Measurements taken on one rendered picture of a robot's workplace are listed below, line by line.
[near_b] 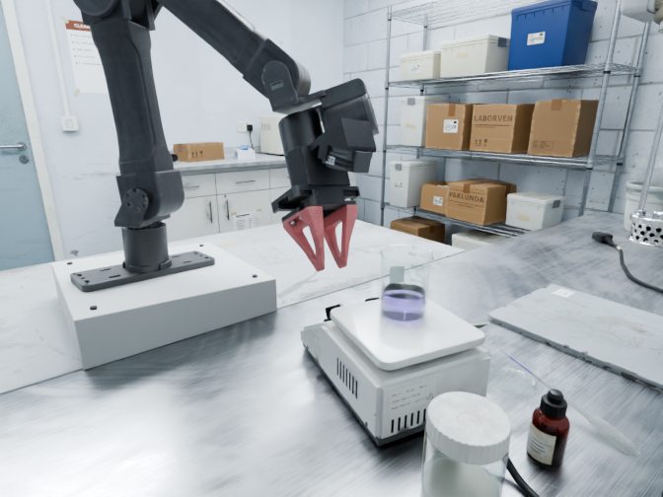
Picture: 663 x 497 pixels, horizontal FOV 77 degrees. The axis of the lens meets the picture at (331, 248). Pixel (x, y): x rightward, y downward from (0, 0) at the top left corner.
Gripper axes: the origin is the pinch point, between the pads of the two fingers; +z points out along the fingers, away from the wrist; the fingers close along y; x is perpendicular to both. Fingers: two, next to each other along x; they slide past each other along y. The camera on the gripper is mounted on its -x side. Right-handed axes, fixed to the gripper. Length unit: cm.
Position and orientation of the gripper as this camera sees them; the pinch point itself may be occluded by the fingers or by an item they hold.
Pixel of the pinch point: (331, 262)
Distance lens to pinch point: 53.0
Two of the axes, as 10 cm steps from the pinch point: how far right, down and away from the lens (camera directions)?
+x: -5.7, 2.6, 7.8
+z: 2.2, 9.6, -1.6
